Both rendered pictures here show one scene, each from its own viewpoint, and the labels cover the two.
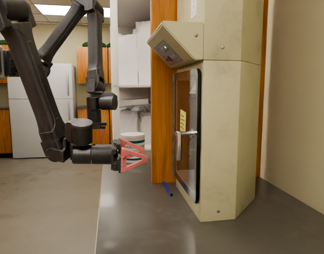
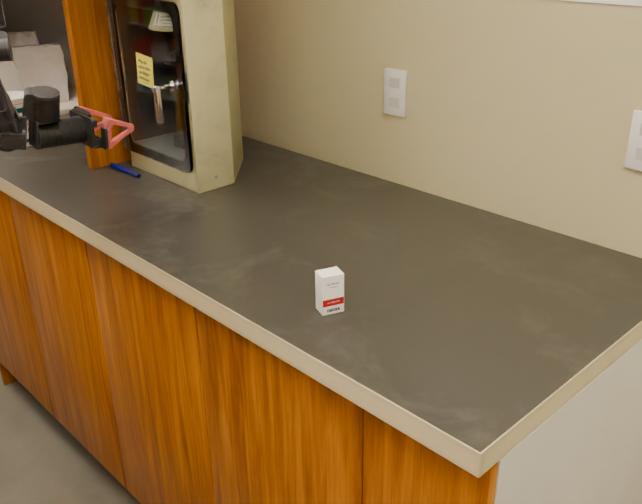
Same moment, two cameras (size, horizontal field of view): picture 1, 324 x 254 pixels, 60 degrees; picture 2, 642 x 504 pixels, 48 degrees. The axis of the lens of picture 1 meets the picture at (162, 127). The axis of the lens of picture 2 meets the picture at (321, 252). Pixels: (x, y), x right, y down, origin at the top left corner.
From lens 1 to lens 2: 98 cm
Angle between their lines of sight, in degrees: 36
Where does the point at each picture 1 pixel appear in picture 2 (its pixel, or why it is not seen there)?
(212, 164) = (204, 121)
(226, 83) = (208, 20)
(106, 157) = (81, 134)
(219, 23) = not seen: outside the picture
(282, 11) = not seen: outside the picture
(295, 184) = (284, 134)
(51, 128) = (4, 105)
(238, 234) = (246, 193)
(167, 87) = (93, 14)
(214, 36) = not seen: outside the picture
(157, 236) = (163, 215)
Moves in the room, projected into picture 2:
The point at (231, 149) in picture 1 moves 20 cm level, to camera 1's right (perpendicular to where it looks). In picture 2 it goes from (222, 100) to (292, 89)
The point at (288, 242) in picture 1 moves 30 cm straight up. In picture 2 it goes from (295, 189) to (292, 67)
